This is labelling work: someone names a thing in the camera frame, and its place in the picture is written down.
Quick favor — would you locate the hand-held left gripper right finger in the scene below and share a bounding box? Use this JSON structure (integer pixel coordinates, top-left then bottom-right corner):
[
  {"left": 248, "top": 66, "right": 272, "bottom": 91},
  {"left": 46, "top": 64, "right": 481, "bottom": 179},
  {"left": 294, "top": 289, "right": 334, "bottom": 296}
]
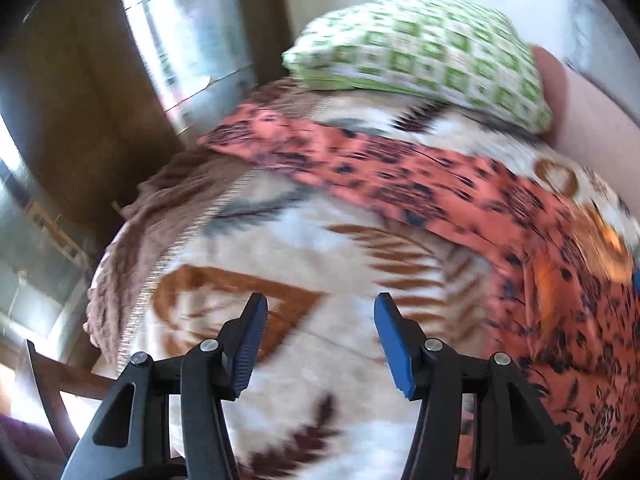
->
[{"left": 374, "top": 292, "right": 581, "bottom": 480}]

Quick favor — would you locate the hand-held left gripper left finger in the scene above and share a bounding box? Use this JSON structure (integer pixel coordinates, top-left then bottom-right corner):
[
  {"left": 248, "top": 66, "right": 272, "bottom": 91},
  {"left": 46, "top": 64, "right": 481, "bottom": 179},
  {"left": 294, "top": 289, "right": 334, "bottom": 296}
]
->
[{"left": 60, "top": 292, "right": 268, "bottom": 480}]

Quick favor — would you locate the orange floral garment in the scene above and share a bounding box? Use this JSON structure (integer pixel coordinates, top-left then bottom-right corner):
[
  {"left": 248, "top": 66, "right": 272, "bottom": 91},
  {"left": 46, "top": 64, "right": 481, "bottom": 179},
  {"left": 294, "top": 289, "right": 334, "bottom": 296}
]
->
[{"left": 197, "top": 102, "right": 640, "bottom": 480}]

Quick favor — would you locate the leaf print blanket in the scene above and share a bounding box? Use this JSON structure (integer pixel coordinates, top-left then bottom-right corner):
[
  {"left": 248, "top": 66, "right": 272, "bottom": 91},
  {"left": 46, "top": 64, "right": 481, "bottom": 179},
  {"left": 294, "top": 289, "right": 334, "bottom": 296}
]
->
[{"left": 82, "top": 77, "right": 640, "bottom": 480}]

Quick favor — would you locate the wooden chair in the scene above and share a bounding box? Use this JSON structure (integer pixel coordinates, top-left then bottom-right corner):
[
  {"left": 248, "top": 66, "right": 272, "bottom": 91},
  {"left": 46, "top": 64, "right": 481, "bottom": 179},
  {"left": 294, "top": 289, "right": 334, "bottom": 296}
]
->
[{"left": 24, "top": 339, "right": 117, "bottom": 461}]

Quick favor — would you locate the frosted glass window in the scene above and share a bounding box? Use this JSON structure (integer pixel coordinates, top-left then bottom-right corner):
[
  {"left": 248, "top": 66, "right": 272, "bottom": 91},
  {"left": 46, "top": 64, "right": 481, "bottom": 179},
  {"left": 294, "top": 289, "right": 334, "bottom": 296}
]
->
[
  {"left": 0, "top": 115, "right": 98, "bottom": 356},
  {"left": 114, "top": 0, "right": 262, "bottom": 128}
]

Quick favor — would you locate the green patterned pillow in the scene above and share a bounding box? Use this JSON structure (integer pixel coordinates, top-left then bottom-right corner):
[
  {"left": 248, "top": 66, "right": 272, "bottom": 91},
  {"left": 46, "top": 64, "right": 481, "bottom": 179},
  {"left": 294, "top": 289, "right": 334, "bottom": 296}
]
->
[{"left": 281, "top": 0, "right": 555, "bottom": 135}]

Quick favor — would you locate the pink quilted headboard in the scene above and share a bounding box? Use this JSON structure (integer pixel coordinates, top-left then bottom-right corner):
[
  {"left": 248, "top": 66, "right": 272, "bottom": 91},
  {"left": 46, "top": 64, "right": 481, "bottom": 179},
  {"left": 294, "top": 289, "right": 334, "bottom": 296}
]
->
[{"left": 530, "top": 45, "right": 640, "bottom": 186}]

